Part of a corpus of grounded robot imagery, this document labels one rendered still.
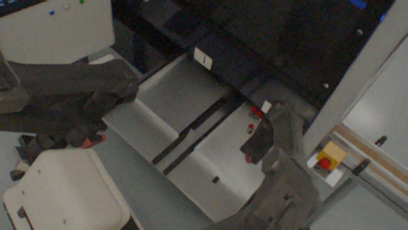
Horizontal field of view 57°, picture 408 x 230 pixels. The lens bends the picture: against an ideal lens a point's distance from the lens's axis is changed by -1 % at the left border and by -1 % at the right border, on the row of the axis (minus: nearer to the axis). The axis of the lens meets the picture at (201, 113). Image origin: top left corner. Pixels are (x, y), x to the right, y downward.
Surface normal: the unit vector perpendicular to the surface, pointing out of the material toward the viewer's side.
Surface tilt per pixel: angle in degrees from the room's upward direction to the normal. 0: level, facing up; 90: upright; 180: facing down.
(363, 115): 0
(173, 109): 0
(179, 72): 0
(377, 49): 90
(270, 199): 23
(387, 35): 90
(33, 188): 48
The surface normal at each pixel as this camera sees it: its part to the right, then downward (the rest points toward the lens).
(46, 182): -0.53, -0.05
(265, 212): 0.36, -0.25
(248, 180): 0.11, -0.54
